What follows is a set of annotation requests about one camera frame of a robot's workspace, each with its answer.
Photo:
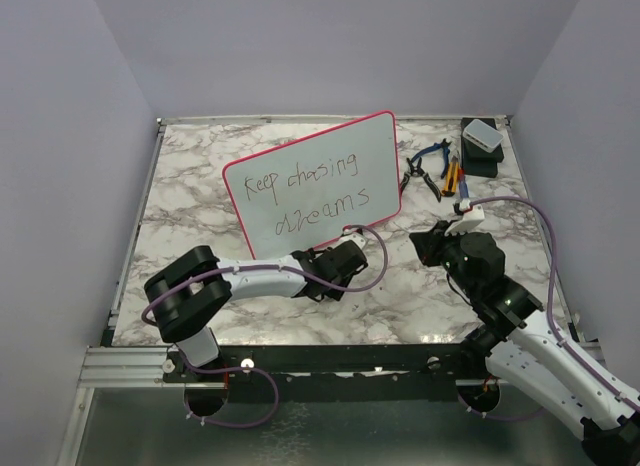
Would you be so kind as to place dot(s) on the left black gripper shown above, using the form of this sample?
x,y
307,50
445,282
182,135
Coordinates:
x,y
334,293

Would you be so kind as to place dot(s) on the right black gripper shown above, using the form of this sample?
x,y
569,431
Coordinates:
x,y
429,242

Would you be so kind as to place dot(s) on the pink framed whiteboard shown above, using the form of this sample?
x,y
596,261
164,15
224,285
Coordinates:
x,y
304,193

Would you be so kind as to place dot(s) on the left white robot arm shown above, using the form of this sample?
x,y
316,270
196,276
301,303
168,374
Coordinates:
x,y
185,295

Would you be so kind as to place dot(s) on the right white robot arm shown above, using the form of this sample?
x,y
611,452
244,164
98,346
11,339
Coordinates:
x,y
514,342

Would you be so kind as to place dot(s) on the yellow black utility knife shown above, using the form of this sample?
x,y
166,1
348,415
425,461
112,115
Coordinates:
x,y
451,179

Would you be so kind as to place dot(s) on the blue screwdriver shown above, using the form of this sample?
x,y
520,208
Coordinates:
x,y
463,187

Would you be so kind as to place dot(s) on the black rectangular box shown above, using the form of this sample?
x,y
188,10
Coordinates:
x,y
475,161

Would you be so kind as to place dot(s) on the white rectangular box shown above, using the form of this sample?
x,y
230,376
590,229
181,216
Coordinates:
x,y
483,135

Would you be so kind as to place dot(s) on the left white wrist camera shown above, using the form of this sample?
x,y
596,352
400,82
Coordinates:
x,y
354,234

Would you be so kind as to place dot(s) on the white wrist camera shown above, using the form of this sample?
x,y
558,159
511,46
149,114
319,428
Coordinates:
x,y
354,234
469,217

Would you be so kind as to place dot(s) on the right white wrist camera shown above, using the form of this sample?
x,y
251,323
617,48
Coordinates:
x,y
469,217

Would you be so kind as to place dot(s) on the black handled pliers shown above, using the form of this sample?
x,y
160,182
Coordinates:
x,y
414,170

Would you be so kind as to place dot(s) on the blue handled pliers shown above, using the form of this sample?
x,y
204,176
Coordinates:
x,y
444,147

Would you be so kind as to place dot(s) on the aluminium frame rail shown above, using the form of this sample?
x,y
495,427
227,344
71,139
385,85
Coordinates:
x,y
122,367

